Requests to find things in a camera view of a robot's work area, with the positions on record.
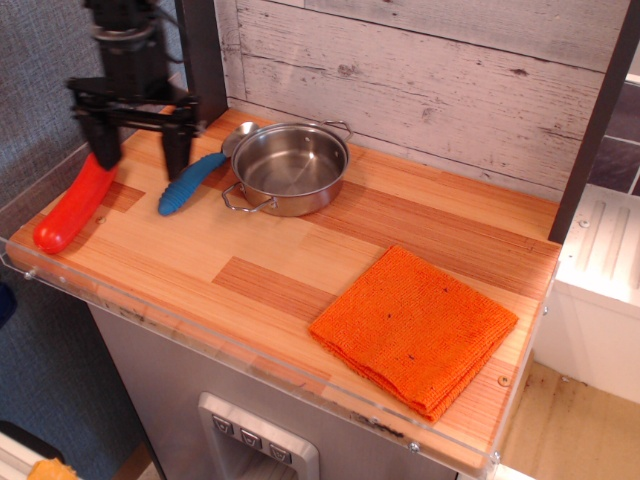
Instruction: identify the red plastic sausage toy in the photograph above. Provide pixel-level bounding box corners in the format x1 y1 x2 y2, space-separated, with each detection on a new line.
33 153 118 254

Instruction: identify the orange folded cloth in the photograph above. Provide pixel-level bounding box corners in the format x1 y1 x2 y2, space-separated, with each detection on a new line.
309 246 518 422

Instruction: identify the grey toy fridge cabinet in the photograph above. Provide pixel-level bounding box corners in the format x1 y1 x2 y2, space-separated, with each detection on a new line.
91 307 457 479

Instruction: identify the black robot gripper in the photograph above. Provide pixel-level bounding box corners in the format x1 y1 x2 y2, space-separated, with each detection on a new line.
67 37 197 180

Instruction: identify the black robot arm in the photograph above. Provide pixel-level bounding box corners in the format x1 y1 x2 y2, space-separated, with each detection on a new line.
67 1 198 181

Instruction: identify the white toy sink unit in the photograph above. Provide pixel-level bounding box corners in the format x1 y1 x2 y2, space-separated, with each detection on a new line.
533 185 639 402

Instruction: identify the yellow object bottom left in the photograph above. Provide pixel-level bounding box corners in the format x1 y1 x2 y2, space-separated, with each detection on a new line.
27 459 78 480

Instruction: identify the dark right shelf post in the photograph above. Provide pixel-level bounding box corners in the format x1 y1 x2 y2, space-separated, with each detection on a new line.
548 0 639 244

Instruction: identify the dark shelf post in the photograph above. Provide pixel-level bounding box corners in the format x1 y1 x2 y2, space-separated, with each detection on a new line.
548 0 639 244
175 0 228 126

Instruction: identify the blue handled metal spoon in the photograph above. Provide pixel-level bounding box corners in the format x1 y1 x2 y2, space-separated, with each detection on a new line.
157 121 259 216

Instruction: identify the clear acrylic edge guard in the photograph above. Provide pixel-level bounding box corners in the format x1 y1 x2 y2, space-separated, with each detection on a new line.
1 240 499 479

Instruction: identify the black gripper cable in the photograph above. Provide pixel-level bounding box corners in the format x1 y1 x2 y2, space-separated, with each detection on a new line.
149 4 186 66

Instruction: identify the stainless steel pot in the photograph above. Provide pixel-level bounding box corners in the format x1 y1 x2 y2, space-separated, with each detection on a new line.
222 120 353 217

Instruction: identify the dark left shelf post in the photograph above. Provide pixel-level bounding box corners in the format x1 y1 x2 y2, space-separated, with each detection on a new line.
175 0 228 126

